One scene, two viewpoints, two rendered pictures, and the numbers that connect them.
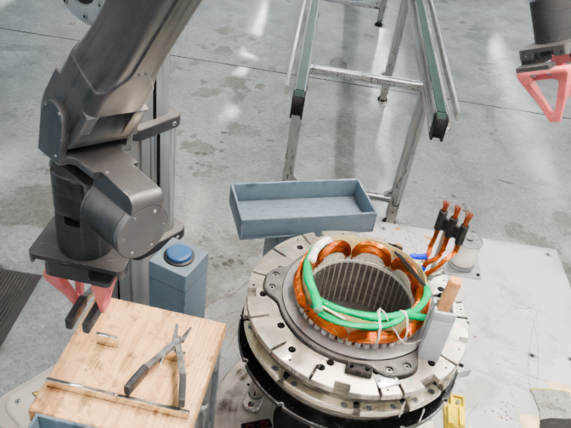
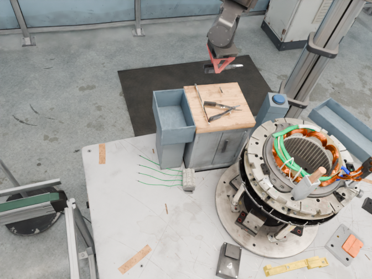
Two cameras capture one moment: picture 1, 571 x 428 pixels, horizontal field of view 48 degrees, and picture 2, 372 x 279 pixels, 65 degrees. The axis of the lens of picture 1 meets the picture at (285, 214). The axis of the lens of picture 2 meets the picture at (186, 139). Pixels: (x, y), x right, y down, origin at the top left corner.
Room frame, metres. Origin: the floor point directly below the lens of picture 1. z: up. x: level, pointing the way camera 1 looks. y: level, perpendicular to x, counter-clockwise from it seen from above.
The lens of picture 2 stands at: (0.13, -0.42, 1.76)
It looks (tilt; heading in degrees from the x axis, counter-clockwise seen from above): 53 degrees down; 63
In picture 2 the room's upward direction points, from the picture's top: 11 degrees clockwise
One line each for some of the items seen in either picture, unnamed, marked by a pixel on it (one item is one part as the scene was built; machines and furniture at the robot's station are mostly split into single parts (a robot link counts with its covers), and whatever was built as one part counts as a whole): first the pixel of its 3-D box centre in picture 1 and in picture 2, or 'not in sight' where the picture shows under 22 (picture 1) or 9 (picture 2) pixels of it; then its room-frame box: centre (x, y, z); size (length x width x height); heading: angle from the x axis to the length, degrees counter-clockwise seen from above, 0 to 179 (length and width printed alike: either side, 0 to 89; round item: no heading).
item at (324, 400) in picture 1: (318, 393); (249, 164); (0.53, -0.08, 1.05); 0.09 x 0.04 x 0.01; 85
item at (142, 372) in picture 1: (136, 379); (210, 103); (0.48, 0.15, 1.09); 0.04 x 0.01 x 0.02; 160
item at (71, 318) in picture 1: (76, 312); (209, 66); (0.49, 0.22, 1.18); 0.04 x 0.01 x 0.02; 174
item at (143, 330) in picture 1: (136, 368); (217, 106); (0.52, 0.16, 1.05); 0.20 x 0.19 x 0.02; 175
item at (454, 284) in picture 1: (448, 296); (315, 175); (0.59, -0.22, 1.20); 0.02 x 0.02 x 0.06
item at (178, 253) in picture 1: (179, 253); (279, 98); (0.77, 0.16, 1.04); 0.04 x 0.04 x 0.01
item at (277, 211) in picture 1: (293, 256); (329, 149); (0.94, -0.03, 0.92); 0.25 x 0.11 x 0.28; 109
